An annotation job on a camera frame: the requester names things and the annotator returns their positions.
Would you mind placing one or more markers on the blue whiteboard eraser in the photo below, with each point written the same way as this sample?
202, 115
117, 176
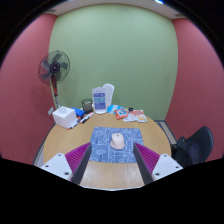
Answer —
78, 111

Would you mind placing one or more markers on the black standing fan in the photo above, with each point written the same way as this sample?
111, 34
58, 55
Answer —
54, 67

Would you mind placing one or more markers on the light blue packet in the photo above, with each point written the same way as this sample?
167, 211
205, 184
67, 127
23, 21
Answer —
112, 108

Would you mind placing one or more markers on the white tissue box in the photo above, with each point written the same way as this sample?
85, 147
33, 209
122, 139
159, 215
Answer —
64, 117

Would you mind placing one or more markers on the white computer mouse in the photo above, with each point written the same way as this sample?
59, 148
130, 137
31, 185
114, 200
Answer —
117, 141

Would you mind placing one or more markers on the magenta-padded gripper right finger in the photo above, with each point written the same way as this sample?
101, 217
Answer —
148, 160

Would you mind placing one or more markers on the white wall socket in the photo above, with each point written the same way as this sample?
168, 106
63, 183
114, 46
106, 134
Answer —
50, 111

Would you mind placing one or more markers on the white plastic cup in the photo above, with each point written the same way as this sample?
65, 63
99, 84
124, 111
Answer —
110, 95

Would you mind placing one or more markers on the orange snack packet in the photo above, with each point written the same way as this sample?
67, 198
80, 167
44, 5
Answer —
121, 114

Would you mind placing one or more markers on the black and red marker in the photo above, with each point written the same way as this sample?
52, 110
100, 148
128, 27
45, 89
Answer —
86, 117
74, 123

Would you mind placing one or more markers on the blue patterned mouse pad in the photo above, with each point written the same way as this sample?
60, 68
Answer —
100, 143

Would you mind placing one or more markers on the white snack packet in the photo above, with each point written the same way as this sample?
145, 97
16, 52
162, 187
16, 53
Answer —
136, 116

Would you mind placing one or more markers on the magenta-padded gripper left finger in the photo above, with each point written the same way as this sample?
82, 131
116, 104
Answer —
78, 159

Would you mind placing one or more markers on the black office chair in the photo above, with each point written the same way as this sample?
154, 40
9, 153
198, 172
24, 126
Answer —
203, 140

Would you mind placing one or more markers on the dark mesh pen cup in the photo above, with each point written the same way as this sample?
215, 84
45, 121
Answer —
86, 106

